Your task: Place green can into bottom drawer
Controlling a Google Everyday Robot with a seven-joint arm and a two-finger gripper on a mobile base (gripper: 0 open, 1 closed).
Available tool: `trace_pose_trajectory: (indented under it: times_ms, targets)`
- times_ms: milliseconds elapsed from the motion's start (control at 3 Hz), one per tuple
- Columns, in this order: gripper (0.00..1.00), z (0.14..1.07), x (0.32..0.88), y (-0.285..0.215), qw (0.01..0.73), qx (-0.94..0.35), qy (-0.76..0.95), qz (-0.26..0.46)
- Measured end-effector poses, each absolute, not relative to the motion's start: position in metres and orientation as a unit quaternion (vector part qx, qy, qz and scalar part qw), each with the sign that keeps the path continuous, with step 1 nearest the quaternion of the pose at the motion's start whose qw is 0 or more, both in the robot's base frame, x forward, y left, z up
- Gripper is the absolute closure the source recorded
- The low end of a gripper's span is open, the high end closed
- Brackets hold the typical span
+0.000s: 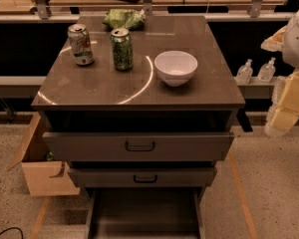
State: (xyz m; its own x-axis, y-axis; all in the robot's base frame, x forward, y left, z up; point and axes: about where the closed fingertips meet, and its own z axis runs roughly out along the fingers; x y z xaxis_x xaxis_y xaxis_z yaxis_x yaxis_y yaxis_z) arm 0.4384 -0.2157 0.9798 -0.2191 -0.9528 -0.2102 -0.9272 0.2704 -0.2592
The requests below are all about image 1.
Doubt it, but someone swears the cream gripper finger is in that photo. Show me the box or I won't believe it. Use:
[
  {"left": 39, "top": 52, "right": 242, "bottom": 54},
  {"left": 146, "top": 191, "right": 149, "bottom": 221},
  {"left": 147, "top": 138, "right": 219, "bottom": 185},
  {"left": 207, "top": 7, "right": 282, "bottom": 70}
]
[
  {"left": 264, "top": 69, "right": 299, "bottom": 137},
  {"left": 260, "top": 27, "right": 286, "bottom": 52}
]

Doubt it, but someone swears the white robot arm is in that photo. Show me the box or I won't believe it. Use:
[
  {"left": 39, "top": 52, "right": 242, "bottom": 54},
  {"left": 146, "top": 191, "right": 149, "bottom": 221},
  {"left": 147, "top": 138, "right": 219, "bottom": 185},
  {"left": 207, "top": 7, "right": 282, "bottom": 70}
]
[{"left": 261, "top": 10, "right": 299, "bottom": 136}]

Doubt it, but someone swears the grey drawer cabinet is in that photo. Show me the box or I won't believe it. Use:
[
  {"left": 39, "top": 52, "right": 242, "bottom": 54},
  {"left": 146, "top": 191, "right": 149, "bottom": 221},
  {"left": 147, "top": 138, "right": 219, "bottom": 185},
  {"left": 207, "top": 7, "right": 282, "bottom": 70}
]
[{"left": 30, "top": 15, "right": 246, "bottom": 239}]

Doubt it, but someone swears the bottom drawer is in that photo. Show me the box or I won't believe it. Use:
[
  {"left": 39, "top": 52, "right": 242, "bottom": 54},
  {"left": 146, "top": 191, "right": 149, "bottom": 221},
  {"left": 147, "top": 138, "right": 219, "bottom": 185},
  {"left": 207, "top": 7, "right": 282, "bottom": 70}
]
[{"left": 84, "top": 188, "right": 205, "bottom": 239}]

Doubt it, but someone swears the drawer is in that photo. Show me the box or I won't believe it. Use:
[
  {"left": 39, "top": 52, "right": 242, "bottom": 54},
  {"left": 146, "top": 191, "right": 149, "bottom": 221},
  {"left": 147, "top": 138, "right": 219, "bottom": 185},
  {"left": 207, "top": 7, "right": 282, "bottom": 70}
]
[
  {"left": 84, "top": 188, "right": 205, "bottom": 239},
  {"left": 43, "top": 132, "right": 234, "bottom": 162},
  {"left": 68, "top": 167, "right": 216, "bottom": 188}
]

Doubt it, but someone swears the white and green soda can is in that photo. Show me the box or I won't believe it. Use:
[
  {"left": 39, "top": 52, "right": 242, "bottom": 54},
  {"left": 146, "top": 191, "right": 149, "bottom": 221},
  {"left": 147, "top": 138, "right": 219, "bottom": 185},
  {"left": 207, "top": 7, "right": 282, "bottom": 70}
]
[{"left": 68, "top": 24, "right": 94, "bottom": 66}]

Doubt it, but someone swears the middle drawer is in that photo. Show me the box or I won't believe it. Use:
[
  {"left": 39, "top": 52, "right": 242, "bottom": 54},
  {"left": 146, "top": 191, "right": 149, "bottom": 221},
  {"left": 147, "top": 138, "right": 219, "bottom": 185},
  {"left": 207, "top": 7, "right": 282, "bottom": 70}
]
[{"left": 68, "top": 167, "right": 216, "bottom": 188}]

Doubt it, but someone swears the top drawer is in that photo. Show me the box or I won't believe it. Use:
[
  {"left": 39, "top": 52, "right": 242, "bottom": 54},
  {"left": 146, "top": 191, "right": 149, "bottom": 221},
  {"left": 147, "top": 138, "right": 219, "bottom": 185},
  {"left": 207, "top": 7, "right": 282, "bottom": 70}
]
[{"left": 43, "top": 132, "right": 234, "bottom": 162}]

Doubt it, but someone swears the right sanitizer bottle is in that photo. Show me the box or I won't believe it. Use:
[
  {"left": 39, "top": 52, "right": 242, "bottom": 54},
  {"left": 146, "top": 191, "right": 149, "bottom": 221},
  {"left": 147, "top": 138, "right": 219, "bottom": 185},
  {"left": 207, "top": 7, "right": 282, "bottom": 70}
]
[{"left": 257, "top": 57, "right": 276, "bottom": 83}]

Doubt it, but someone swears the sanitizer bottle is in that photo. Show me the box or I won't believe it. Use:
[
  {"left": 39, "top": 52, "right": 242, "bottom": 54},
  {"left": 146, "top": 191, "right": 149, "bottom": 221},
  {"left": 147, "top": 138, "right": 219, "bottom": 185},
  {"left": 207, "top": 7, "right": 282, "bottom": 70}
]
[
  {"left": 236, "top": 59, "right": 253, "bottom": 85},
  {"left": 257, "top": 57, "right": 276, "bottom": 83}
]

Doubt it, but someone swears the left sanitizer bottle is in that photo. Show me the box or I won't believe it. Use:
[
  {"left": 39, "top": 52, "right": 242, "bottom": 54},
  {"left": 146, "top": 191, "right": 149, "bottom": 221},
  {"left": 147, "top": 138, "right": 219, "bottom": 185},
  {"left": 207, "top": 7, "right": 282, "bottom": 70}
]
[{"left": 236, "top": 59, "right": 253, "bottom": 85}]

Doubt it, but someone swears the white bowl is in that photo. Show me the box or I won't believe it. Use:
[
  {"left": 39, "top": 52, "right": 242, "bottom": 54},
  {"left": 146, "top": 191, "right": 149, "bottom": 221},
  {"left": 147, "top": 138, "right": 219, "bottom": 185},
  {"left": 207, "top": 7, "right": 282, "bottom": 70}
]
[{"left": 154, "top": 51, "right": 198, "bottom": 87}]

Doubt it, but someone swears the green chip bag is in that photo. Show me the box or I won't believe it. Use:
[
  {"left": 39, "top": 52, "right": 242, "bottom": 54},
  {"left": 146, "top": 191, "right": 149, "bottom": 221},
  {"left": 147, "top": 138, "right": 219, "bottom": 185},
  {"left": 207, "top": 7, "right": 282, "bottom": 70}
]
[{"left": 103, "top": 9, "right": 146, "bottom": 30}]

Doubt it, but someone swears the cardboard box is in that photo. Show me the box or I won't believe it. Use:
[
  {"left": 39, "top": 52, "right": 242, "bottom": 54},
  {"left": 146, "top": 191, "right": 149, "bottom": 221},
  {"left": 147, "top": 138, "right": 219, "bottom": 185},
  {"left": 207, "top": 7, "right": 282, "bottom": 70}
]
[{"left": 8, "top": 114, "right": 80, "bottom": 196}]

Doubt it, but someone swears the black floor cable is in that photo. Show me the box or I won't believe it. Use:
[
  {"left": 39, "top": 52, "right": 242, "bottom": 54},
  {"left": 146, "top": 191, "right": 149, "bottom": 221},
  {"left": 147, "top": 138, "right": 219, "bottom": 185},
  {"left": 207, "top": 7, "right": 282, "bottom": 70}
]
[{"left": 0, "top": 226, "right": 24, "bottom": 239}]

